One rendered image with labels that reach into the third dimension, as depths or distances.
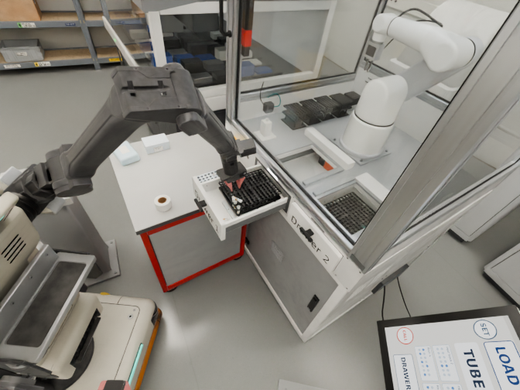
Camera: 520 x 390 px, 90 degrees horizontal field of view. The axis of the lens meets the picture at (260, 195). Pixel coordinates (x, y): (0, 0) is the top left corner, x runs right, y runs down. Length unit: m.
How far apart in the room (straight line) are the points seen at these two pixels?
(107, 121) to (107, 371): 1.22
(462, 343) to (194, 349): 1.34
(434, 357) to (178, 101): 0.78
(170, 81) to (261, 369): 1.55
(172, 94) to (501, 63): 0.53
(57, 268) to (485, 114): 1.00
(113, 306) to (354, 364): 1.37
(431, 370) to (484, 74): 0.62
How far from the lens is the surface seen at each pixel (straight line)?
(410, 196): 0.72
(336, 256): 0.98
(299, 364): 1.78
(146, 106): 0.45
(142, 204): 1.31
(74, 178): 0.72
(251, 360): 1.75
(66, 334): 1.06
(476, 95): 0.61
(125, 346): 1.54
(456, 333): 0.82
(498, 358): 0.79
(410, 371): 0.83
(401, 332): 0.85
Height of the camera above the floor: 1.71
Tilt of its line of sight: 47 degrees down
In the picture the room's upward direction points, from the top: 9 degrees clockwise
